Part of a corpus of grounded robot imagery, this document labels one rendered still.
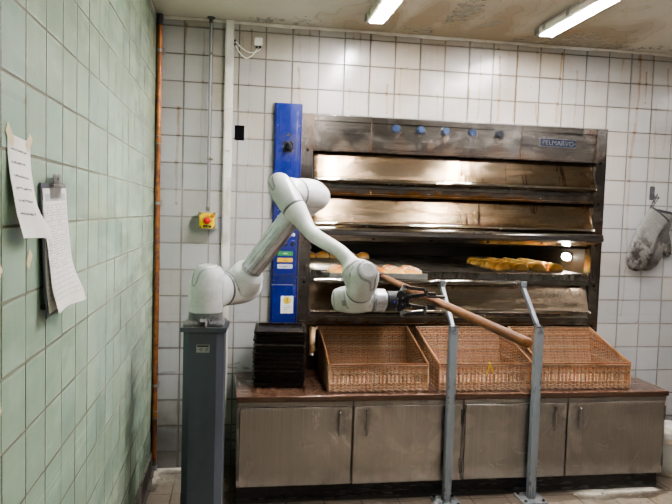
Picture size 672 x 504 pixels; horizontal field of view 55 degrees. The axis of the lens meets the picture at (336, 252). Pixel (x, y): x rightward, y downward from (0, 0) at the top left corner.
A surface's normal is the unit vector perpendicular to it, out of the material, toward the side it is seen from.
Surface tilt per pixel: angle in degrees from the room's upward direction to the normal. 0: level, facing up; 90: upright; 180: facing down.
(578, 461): 90
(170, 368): 90
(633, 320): 90
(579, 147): 90
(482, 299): 70
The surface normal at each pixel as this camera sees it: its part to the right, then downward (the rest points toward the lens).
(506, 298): 0.18, -0.27
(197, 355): 0.09, 0.07
